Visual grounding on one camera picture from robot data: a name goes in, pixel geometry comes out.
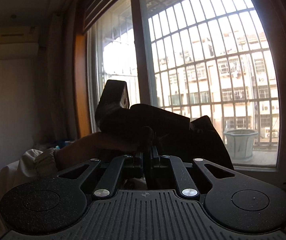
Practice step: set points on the person's left hand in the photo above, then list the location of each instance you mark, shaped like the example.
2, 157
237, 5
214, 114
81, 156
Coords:
143, 140

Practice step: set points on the black pants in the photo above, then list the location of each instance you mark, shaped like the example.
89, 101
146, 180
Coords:
208, 150

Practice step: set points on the wooden window frame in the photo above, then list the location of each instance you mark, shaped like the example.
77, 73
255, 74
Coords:
81, 85

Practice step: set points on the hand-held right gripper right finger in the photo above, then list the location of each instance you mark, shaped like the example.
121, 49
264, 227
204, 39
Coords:
155, 163

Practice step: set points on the grey plant pot outside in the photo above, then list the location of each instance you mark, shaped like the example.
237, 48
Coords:
240, 143

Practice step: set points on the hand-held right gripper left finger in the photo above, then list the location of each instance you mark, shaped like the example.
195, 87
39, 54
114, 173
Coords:
136, 163

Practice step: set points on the white framed window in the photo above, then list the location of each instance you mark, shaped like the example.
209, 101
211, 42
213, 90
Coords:
139, 55

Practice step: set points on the wall air conditioner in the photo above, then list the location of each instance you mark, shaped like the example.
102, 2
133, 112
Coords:
10, 40

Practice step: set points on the person's left forearm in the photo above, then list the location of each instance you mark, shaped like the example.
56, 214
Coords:
88, 147

